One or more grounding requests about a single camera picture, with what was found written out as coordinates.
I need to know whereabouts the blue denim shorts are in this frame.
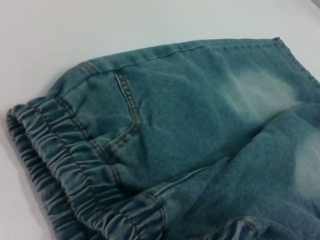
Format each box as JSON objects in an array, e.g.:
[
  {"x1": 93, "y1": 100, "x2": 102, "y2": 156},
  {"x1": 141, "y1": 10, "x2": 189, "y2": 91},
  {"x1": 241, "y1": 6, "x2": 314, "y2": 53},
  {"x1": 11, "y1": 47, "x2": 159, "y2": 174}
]
[{"x1": 6, "y1": 36, "x2": 320, "y2": 240}]

